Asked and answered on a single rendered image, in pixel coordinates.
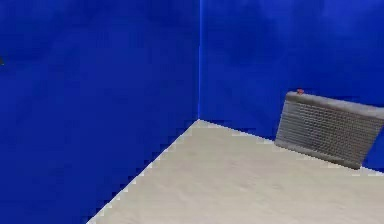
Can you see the grey mesh bin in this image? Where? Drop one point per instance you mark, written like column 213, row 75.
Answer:
column 328, row 131

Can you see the small red object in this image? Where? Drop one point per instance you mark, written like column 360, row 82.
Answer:
column 300, row 91

